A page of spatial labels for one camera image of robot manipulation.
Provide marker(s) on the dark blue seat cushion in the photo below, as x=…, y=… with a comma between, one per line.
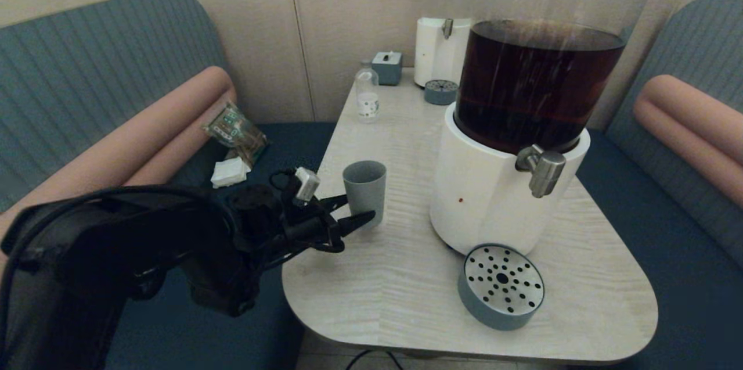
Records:
x=685, y=300
x=174, y=335

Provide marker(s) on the small steel dispenser tap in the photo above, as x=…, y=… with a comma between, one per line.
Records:
x=447, y=28

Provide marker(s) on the small clear bottle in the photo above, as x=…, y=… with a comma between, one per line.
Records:
x=367, y=101

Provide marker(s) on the small clear dispenser white base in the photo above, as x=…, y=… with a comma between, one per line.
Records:
x=438, y=53

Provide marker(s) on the large round perforated drip tray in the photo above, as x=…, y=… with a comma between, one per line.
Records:
x=493, y=312

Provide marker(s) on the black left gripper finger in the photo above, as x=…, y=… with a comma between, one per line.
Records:
x=351, y=225
x=332, y=205

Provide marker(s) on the white folded napkin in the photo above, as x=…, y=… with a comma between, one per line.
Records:
x=230, y=172

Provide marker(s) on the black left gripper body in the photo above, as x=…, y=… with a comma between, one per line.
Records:
x=307, y=227

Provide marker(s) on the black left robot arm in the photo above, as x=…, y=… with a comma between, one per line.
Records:
x=87, y=277

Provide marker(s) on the small grey-blue box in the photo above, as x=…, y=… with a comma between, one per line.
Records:
x=387, y=70

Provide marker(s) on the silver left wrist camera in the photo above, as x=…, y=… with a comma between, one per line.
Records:
x=306, y=184

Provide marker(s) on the green snack packet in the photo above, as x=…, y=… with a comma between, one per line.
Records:
x=236, y=133

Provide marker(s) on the large steel dispenser tap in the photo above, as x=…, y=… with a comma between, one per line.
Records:
x=545, y=175

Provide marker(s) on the grey-blue plastic cup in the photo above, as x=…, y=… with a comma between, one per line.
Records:
x=368, y=190

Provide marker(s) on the small round perforated drip tray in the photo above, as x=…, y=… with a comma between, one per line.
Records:
x=440, y=95

